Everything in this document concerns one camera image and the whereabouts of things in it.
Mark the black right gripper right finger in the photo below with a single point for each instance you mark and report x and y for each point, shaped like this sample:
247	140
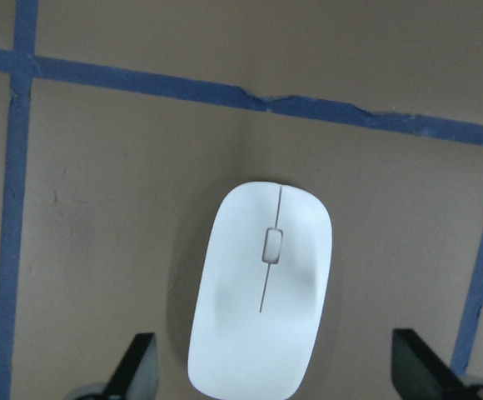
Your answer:
418	373

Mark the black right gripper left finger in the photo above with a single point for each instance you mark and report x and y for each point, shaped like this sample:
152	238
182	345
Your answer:
136	376

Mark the white computer mouse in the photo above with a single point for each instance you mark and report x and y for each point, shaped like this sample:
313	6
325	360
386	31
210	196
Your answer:
261	294

